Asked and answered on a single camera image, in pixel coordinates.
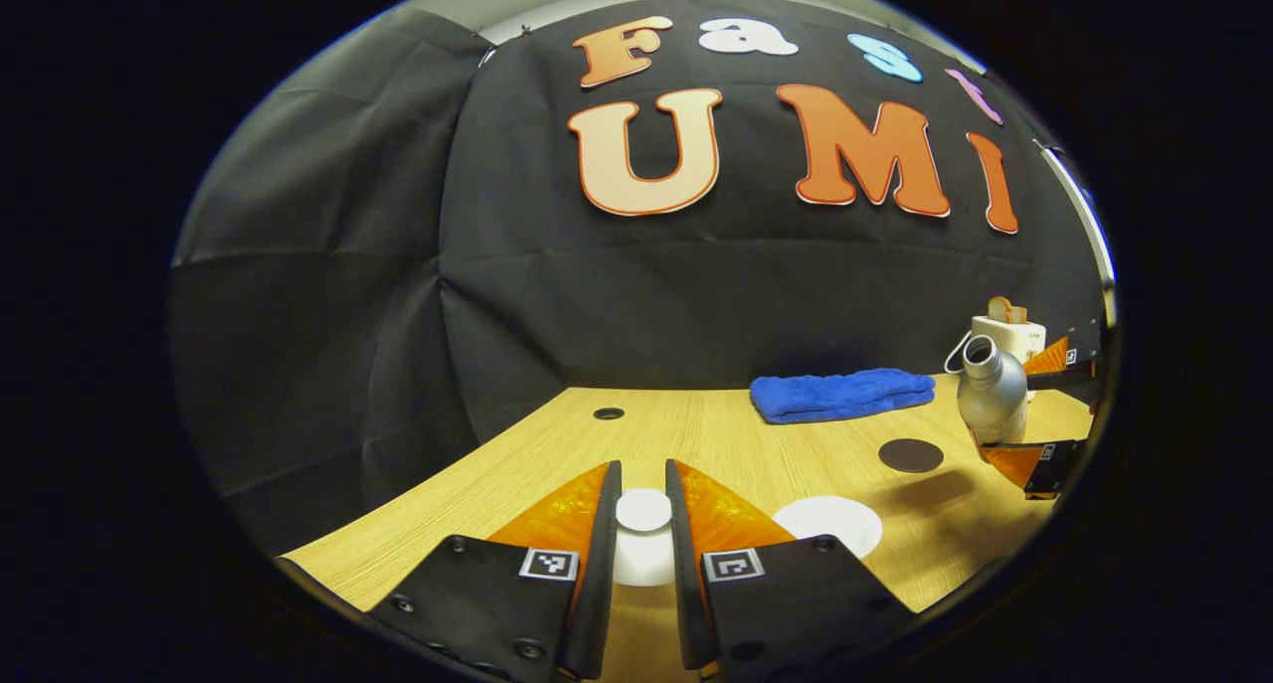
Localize white teacup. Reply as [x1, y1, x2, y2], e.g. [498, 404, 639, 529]
[772, 495, 884, 561]

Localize dark brown round coaster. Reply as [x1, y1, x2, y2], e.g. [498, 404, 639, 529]
[878, 438, 946, 475]

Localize blue folded towel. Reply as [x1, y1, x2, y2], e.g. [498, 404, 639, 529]
[750, 368, 937, 427]

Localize grey cloth panel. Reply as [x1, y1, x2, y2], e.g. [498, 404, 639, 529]
[167, 7, 495, 557]

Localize silver water bottle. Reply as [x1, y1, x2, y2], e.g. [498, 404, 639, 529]
[957, 334, 1029, 447]

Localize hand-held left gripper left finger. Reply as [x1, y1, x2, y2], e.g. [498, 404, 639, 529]
[366, 459, 625, 681]

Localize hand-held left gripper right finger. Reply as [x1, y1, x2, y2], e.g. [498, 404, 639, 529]
[663, 458, 919, 681]

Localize cream toaster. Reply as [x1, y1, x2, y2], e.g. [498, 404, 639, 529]
[970, 315, 1048, 368]

